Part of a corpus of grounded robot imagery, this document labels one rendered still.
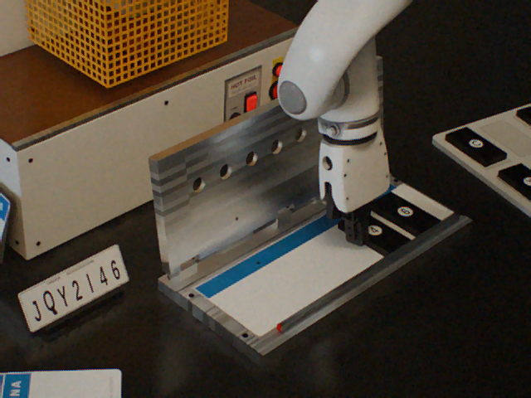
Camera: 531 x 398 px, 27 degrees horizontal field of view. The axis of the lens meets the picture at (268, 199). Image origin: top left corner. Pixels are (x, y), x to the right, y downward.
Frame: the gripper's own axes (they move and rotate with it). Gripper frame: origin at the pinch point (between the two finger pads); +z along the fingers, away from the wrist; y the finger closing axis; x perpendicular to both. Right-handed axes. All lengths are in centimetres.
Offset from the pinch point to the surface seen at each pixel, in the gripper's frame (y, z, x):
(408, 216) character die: 10.1, 2.0, -1.1
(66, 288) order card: -38.0, -2.8, 17.0
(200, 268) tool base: -20.1, 0.6, 11.2
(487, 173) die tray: 31.7, 4.0, 0.3
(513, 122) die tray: 48.5, 2.6, 6.8
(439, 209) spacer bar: 15.3, 2.5, -2.8
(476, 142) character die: 36.5, 1.6, 5.8
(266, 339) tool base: -23.6, 3.8, -5.2
